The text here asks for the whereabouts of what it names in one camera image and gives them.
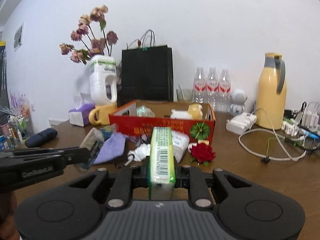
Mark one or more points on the yellow thermos jug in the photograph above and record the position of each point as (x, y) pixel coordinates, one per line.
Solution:
(272, 91)

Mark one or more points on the water bottle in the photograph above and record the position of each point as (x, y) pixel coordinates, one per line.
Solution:
(212, 87)
(200, 85)
(225, 90)

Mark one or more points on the yellow white plush toy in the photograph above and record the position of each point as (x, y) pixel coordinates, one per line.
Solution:
(194, 112)

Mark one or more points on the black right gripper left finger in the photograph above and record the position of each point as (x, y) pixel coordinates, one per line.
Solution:
(113, 190)

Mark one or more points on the white power bank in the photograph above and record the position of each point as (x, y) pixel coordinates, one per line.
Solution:
(241, 123)

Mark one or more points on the black glasses case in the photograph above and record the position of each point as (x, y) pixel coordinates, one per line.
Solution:
(41, 138)

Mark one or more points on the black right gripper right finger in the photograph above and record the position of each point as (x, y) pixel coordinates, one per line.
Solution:
(205, 190)

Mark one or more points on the purple cloth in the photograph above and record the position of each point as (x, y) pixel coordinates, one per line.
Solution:
(112, 148)

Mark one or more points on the right water bottle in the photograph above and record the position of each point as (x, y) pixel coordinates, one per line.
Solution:
(225, 90)

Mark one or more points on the green mesh ball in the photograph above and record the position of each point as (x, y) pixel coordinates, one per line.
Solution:
(143, 111)

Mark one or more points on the purple tissue box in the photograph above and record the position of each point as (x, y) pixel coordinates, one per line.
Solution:
(79, 117)

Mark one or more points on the red rose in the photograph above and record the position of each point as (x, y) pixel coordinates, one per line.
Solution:
(202, 154)

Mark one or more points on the yellow mug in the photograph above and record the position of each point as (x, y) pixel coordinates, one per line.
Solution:
(100, 114)

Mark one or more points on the white robot speaker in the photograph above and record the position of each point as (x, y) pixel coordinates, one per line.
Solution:
(238, 99)

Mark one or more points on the left water bottle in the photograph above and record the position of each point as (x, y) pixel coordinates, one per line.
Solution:
(200, 85)

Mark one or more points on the black paper bag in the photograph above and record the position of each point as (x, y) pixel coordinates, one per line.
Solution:
(146, 71)

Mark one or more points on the dried pink flowers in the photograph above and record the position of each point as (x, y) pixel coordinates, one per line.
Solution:
(91, 33)

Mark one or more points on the white cotton swab box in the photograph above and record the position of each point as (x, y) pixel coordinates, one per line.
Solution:
(180, 142)

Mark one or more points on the green tissue pack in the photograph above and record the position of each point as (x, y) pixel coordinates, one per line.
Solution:
(161, 168)

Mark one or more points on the white tissue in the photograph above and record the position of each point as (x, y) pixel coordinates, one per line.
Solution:
(140, 153)

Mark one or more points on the middle water bottle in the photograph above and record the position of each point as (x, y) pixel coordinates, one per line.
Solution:
(212, 87)

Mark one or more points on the glass cup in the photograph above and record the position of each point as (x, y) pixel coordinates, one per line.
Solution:
(184, 94)

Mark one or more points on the white detergent jug vase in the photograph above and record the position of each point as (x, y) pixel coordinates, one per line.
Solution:
(103, 80)

